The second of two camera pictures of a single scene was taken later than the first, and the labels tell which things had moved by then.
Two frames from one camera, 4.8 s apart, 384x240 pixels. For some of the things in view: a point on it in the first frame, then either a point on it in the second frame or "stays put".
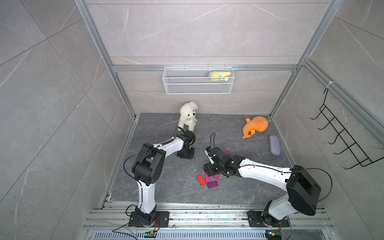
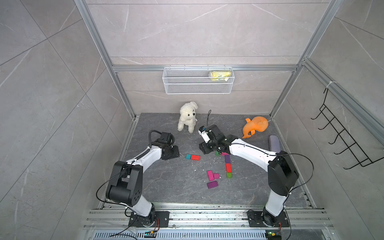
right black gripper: x=208 y=169 -> x=203 y=147
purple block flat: x=212 y=184 stays put
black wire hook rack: x=343 y=135 stays put
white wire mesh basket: x=198 y=80 stays put
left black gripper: x=191 y=156 -> x=176 y=154
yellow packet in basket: x=217 y=75 stays put
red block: x=201 y=180 -> x=195 y=157
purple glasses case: x=274 y=145 stays put
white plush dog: x=187 y=115 stays put
